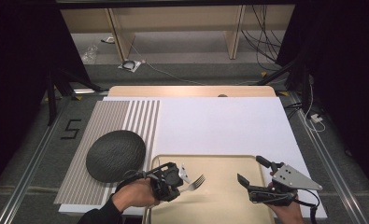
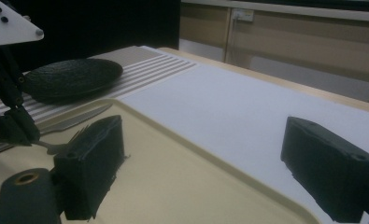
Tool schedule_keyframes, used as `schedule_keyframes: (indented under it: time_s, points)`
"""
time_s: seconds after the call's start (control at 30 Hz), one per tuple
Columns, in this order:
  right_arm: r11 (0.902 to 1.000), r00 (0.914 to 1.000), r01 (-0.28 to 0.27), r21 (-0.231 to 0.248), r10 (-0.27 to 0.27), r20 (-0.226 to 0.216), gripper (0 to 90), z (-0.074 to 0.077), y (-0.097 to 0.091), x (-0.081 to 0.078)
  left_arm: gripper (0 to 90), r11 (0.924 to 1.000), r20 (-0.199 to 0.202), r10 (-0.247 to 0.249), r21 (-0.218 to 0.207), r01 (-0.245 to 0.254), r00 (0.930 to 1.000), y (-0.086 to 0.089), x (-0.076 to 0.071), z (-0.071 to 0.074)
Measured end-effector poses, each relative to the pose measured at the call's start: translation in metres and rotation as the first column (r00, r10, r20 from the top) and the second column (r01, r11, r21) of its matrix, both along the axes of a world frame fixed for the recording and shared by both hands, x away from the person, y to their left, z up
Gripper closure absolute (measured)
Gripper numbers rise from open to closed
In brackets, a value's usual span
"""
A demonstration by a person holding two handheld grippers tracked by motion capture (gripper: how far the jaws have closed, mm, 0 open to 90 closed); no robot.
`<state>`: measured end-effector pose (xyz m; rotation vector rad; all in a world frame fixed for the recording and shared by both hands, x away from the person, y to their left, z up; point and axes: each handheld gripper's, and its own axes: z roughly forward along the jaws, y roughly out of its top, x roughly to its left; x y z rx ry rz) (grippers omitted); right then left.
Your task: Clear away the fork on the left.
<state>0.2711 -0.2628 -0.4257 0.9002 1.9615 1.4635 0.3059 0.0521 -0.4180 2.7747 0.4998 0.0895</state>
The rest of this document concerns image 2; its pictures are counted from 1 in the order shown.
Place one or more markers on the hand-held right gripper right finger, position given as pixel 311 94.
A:
pixel 328 174

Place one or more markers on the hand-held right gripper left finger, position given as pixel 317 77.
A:
pixel 88 168

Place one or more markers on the silver fork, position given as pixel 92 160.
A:
pixel 59 146

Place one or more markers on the silver table knife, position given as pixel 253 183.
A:
pixel 76 119

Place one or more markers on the black textured round plate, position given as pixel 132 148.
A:
pixel 73 79

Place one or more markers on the beige plastic tray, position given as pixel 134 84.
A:
pixel 179 186

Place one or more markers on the grey striped placemat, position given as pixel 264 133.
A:
pixel 148 71

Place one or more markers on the light wooden desk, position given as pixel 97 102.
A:
pixel 297 40

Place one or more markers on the white wall socket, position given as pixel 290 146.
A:
pixel 243 15

